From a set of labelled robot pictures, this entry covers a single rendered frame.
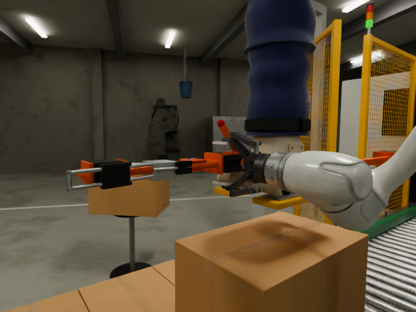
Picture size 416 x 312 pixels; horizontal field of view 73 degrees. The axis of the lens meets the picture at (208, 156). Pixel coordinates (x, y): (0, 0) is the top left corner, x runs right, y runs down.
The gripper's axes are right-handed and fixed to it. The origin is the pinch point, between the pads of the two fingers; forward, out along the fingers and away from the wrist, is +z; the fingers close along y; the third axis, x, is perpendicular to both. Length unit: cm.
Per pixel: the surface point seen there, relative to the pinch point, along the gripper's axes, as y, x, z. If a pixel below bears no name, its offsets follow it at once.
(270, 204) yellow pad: 11.7, 9.1, -12.4
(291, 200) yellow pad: 11.0, 15.6, -14.7
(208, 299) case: 41.0, -4.6, -1.1
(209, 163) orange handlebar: -0.5, -6.4, -3.3
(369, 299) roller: 69, 83, -13
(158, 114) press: -65, 371, 723
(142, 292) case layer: 69, 2, 58
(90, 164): -2.1, -38.0, -3.1
